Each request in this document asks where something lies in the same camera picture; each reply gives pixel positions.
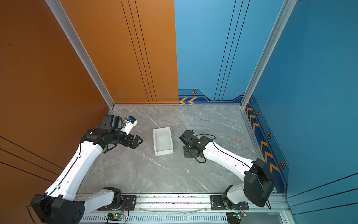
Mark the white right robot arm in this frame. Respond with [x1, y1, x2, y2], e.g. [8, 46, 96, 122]
[179, 130, 275, 210]

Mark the aluminium corner post left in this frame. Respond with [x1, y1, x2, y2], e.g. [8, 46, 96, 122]
[46, 0, 115, 109]

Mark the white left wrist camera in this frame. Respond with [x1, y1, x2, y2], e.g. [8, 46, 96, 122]
[121, 116, 138, 135]

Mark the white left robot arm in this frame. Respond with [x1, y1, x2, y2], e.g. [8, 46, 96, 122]
[27, 129, 143, 224]

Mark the green circuit board left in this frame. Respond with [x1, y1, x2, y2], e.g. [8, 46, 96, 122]
[106, 213, 125, 222]

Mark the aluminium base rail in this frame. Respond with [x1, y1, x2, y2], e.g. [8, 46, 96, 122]
[81, 193, 295, 224]

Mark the aluminium corner post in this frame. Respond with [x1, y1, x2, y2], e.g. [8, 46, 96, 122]
[46, 0, 115, 109]
[241, 0, 297, 109]

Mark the aluminium corner post right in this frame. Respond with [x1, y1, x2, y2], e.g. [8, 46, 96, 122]
[241, 0, 297, 109]

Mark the white plastic bin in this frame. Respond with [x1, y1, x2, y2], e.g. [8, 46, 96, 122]
[153, 127, 174, 156]

